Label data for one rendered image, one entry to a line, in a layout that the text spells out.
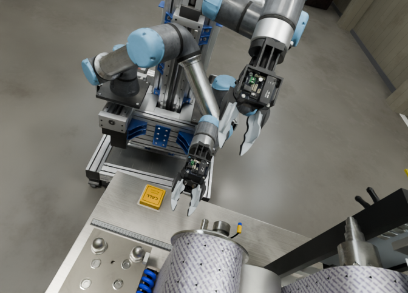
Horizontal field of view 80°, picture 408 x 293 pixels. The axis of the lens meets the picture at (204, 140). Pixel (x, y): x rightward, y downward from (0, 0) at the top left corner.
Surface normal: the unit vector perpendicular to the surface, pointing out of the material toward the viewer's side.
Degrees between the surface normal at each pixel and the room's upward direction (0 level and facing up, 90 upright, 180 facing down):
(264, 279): 3
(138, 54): 85
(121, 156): 0
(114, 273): 0
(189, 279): 32
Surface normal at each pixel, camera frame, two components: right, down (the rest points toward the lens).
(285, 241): 0.26, -0.63
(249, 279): -0.20, -0.72
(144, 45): -0.54, 0.46
